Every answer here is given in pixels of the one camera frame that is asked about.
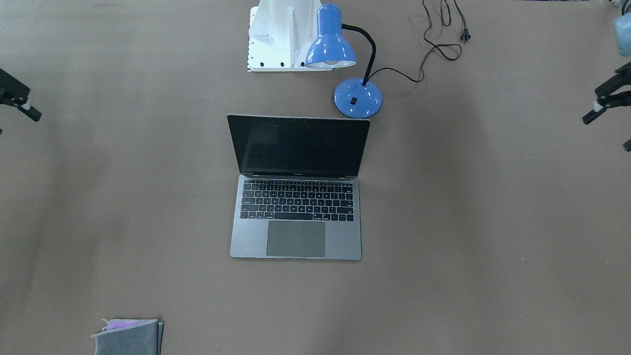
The grey folded cloth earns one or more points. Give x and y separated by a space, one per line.
129 337

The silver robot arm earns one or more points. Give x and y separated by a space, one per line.
622 32

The blue desk lamp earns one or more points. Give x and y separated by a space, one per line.
357 98

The grey laptop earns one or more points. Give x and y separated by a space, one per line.
298 192

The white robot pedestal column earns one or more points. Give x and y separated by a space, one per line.
280 34

